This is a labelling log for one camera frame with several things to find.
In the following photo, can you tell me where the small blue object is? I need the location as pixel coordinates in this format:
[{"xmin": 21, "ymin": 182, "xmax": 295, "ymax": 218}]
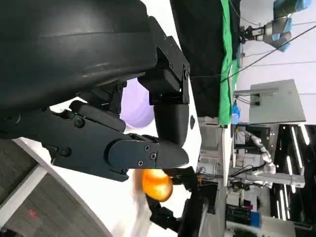
[{"xmin": 232, "ymin": 103, "xmax": 241, "ymax": 124}]

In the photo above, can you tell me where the black cloth backdrop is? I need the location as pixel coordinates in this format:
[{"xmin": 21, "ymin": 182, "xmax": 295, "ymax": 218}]
[{"xmin": 170, "ymin": 0, "xmax": 234, "ymax": 118}]

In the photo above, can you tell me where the grey cabinet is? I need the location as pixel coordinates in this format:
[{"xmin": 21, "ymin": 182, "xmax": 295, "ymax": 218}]
[{"xmin": 233, "ymin": 79, "xmax": 307, "ymax": 124}]

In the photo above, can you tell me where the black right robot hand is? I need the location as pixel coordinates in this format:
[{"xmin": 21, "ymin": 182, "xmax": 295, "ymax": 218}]
[{"xmin": 147, "ymin": 165, "xmax": 208, "ymax": 237}]

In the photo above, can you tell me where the thin black cable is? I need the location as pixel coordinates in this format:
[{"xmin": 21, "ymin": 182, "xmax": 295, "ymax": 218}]
[{"xmin": 190, "ymin": 24, "xmax": 316, "ymax": 83}]

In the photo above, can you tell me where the orange white toy bread roll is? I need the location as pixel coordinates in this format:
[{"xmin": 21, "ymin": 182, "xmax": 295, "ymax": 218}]
[{"xmin": 142, "ymin": 168, "xmax": 174, "ymax": 203}]

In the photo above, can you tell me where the blue box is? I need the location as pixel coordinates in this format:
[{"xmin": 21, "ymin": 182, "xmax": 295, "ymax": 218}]
[{"xmin": 250, "ymin": 211, "xmax": 263, "ymax": 227}]

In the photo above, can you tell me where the green cloth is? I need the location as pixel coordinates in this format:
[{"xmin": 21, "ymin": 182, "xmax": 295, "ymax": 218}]
[{"xmin": 218, "ymin": 0, "xmax": 241, "ymax": 128}]

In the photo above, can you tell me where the lilac plate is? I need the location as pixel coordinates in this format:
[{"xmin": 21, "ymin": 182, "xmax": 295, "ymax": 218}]
[{"xmin": 119, "ymin": 78, "xmax": 156, "ymax": 129}]

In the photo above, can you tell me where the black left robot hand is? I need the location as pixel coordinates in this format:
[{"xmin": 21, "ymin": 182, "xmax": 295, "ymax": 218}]
[{"xmin": 0, "ymin": 0, "xmax": 191, "ymax": 183}]

